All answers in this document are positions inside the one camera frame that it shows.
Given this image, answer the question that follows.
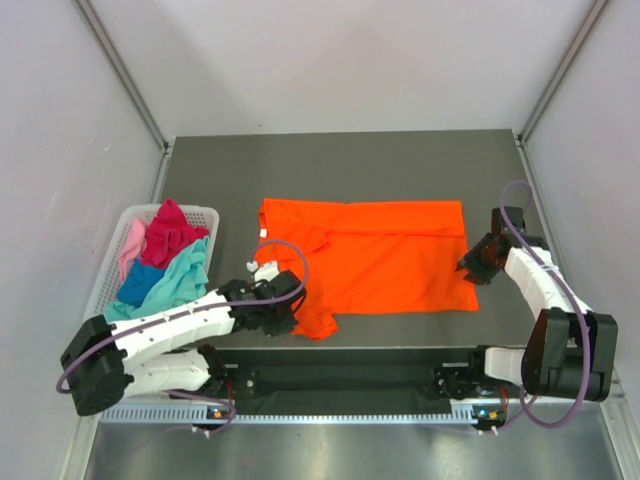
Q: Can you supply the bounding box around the orange t shirt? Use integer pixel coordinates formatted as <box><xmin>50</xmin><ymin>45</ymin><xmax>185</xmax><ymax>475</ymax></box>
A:
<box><xmin>257</xmin><ymin>198</ymin><xmax>479</xmax><ymax>340</ymax></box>

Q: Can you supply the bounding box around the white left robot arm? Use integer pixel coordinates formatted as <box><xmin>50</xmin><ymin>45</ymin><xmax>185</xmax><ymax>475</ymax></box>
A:
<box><xmin>56</xmin><ymin>272</ymin><xmax>306</xmax><ymax>417</ymax></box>

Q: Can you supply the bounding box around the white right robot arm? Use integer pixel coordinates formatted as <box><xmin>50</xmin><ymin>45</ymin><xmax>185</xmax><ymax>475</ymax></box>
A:
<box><xmin>457</xmin><ymin>233</ymin><xmax>618</xmax><ymax>402</ymax></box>

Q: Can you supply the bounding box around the teal t shirt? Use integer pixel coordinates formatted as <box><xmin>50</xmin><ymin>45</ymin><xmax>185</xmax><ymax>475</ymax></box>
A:
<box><xmin>103</xmin><ymin>236</ymin><xmax>209</xmax><ymax>323</ymax></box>

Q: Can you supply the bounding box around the magenta t shirt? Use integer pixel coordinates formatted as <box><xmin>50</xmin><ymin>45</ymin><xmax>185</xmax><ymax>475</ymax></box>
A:
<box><xmin>140</xmin><ymin>199</ymin><xmax>209</xmax><ymax>269</ymax></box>

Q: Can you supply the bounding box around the blue t shirt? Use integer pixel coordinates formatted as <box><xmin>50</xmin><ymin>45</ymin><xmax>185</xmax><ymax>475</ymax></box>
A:
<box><xmin>117</xmin><ymin>259</ymin><xmax>165</xmax><ymax>307</ymax></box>

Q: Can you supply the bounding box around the pink t shirt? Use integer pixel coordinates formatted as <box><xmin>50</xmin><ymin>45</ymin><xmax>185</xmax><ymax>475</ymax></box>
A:
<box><xmin>118</xmin><ymin>217</ymin><xmax>147</xmax><ymax>284</ymax></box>

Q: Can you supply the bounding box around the white plastic laundry basket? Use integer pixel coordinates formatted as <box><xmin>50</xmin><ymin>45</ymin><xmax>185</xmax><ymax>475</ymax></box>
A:
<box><xmin>83</xmin><ymin>204</ymin><xmax>220</xmax><ymax>319</ymax></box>

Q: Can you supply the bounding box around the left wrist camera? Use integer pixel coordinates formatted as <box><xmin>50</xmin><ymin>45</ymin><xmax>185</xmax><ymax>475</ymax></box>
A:
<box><xmin>246</xmin><ymin>261</ymin><xmax>301</xmax><ymax>298</ymax></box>

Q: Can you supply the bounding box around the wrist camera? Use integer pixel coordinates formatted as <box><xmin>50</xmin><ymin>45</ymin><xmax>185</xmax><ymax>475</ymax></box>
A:
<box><xmin>246</xmin><ymin>261</ymin><xmax>301</xmax><ymax>298</ymax></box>
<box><xmin>491</xmin><ymin>206</ymin><xmax>527</xmax><ymax>236</ymax></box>

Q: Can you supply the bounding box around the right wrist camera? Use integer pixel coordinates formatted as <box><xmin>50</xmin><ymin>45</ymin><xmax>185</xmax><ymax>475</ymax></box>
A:
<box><xmin>491</xmin><ymin>206</ymin><xmax>527</xmax><ymax>236</ymax></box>

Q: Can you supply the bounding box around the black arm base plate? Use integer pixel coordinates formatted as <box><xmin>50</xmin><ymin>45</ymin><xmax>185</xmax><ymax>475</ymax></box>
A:
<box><xmin>213</xmin><ymin>363</ymin><xmax>518</xmax><ymax>401</ymax></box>

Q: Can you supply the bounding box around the aluminium corner frame post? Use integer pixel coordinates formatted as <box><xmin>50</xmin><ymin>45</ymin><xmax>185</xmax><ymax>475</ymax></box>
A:
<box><xmin>515</xmin><ymin>0</ymin><xmax>612</xmax><ymax>148</ymax></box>

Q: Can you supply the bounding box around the slotted grey cable duct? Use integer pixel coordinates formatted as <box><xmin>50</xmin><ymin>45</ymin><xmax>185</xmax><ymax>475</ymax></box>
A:
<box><xmin>100</xmin><ymin>403</ymin><xmax>507</xmax><ymax>427</ymax></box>

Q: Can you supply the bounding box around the left aluminium frame post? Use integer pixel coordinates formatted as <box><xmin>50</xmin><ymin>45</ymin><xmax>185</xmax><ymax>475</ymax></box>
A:
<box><xmin>71</xmin><ymin>0</ymin><xmax>169</xmax><ymax>153</ymax></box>

